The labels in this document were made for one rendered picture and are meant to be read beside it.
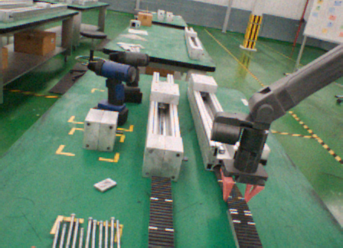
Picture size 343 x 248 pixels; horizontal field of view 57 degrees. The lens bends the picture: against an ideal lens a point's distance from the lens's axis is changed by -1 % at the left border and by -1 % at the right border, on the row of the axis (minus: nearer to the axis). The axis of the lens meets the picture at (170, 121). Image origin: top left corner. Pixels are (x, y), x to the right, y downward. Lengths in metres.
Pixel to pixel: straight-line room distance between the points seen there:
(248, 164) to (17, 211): 0.52
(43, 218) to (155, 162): 0.31
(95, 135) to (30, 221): 0.35
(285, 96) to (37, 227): 0.58
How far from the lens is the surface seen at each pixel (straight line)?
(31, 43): 4.62
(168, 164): 0.88
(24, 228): 0.73
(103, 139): 0.98
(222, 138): 0.73
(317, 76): 0.73
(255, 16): 11.03
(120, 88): 1.16
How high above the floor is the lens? 1.26
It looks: 22 degrees down
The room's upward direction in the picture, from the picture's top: 11 degrees clockwise
